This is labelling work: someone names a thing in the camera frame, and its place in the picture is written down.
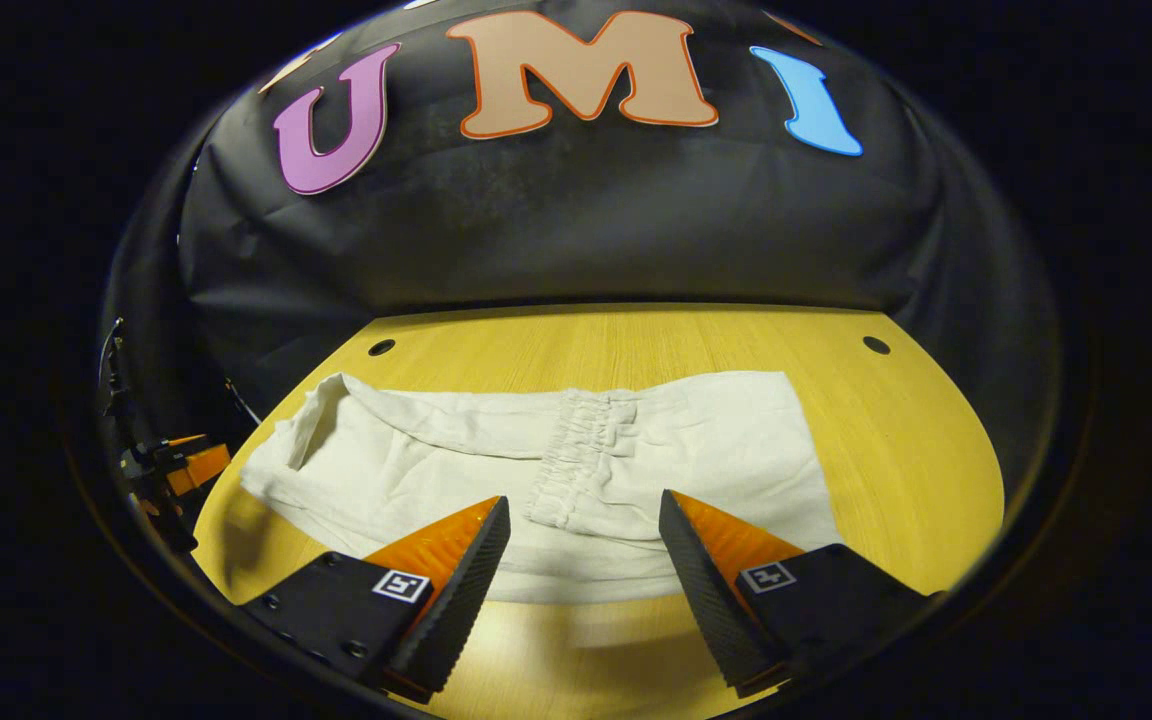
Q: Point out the cream white jeans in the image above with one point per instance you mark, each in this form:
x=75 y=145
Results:
x=416 y=460

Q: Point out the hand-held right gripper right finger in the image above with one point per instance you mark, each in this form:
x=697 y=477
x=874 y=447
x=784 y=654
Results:
x=706 y=590

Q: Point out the black backdrop cloth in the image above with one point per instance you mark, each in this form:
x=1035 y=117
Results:
x=586 y=220

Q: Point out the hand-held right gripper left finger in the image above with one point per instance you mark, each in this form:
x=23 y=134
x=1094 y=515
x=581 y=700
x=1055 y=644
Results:
x=461 y=590

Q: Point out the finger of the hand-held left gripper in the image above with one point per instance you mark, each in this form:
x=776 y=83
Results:
x=198 y=462

